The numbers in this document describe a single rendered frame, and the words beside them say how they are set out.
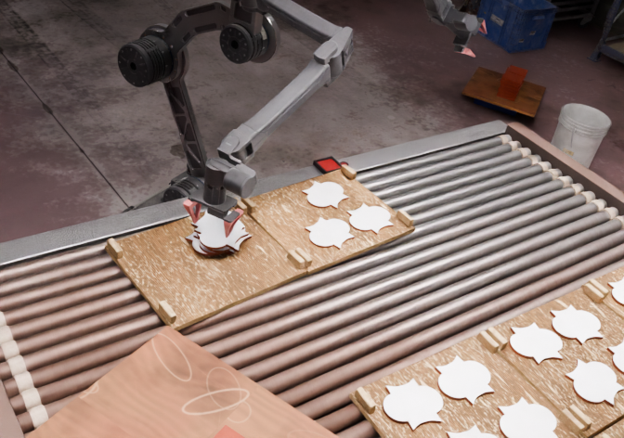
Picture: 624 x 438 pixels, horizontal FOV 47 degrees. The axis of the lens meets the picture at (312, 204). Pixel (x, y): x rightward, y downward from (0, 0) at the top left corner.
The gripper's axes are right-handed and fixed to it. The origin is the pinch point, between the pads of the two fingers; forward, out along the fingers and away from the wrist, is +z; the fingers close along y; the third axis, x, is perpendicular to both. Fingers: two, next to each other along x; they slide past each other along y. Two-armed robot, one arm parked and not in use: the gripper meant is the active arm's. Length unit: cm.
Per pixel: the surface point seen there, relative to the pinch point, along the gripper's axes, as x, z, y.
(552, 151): 120, 7, 71
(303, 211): 33.5, 9.3, 11.6
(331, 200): 42.3, 8.3, 16.6
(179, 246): -1.2, 9.8, -8.5
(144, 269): -13.9, 10.0, -10.5
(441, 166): 89, 10, 38
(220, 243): 0.9, 4.8, 2.6
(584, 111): 309, 66, 78
